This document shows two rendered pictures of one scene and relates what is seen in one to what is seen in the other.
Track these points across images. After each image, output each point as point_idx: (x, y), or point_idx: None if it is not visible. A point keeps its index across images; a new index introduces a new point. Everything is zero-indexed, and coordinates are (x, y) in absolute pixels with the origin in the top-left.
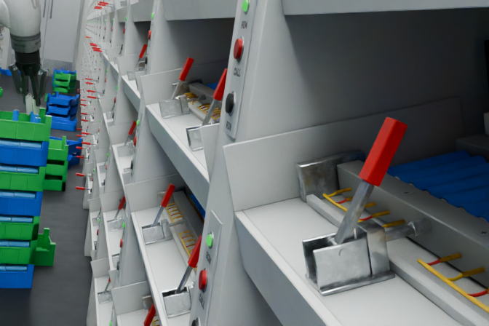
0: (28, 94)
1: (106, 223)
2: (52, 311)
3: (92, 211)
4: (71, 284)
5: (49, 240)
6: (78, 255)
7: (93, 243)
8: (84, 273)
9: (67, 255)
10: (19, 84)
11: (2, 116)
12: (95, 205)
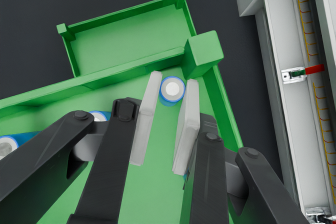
0: (136, 133)
1: None
2: None
3: None
4: (242, 140)
5: (189, 17)
6: (230, 15)
7: (298, 181)
8: (251, 89)
9: (215, 21)
10: (57, 184)
11: (42, 98)
12: None
